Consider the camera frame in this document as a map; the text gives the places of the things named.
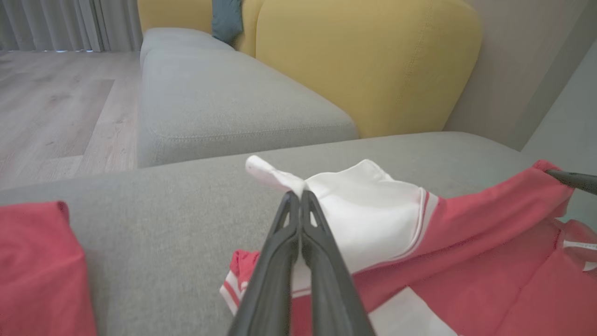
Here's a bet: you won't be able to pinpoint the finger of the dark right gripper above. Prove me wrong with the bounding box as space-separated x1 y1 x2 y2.
545 169 597 196

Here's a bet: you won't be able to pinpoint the narrow yellow sofa backrest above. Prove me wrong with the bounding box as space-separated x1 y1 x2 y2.
137 0 264 57

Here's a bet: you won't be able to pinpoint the small grey sofa seat cushion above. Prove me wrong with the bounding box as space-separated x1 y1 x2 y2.
139 27 235 59

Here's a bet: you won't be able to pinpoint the teal throw pillow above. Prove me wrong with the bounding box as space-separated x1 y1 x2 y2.
211 0 244 45

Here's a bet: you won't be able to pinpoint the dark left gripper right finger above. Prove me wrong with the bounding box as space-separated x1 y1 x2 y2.
300 189 376 336

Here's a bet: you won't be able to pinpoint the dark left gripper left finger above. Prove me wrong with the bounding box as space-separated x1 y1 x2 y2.
228 191 300 336

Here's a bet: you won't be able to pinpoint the red white sleeved t-shirt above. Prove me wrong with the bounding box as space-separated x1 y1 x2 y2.
219 155 597 336

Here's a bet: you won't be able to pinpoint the wide yellow sofa backrest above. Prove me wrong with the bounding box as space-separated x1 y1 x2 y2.
255 0 483 139

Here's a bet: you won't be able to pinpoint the grey pleated curtains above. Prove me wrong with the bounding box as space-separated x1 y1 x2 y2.
0 0 143 52

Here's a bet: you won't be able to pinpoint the large grey sofa chaise cushion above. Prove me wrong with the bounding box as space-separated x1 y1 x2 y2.
0 131 597 336

